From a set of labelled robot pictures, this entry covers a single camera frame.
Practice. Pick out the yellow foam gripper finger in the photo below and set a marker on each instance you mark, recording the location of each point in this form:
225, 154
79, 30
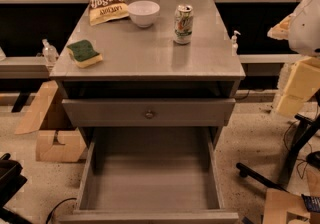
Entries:
281, 30
297, 83

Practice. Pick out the green and yellow sponge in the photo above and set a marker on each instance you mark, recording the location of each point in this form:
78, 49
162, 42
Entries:
83, 53

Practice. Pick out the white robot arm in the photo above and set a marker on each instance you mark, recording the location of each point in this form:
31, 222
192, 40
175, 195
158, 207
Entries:
304, 31

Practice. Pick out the grey drawer cabinet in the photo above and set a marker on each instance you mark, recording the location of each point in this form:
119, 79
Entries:
148, 64

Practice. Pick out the closed middle grey drawer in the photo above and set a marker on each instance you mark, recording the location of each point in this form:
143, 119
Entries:
148, 112

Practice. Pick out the open bottom grey drawer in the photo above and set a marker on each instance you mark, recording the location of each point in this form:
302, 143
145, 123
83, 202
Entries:
150, 175

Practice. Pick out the white pump bottle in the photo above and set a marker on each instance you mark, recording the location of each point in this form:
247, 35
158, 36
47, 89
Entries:
234, 41

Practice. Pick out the soda can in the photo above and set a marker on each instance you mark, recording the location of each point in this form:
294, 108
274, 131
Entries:
183, 23

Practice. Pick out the wooden block lower right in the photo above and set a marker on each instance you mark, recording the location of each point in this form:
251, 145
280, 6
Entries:
288, 207

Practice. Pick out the white bowl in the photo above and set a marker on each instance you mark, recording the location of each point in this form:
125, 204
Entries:
143, 13

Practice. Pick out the chip bag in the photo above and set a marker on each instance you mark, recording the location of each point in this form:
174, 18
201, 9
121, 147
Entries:
101, 11

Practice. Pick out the clear plastic bottle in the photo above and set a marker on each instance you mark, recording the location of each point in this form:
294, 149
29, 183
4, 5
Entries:
49, 52

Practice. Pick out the cardboard box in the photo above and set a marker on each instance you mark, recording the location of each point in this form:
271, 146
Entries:
56, 139

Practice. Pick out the black object lower left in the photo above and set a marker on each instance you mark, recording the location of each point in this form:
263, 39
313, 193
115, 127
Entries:
11, 181

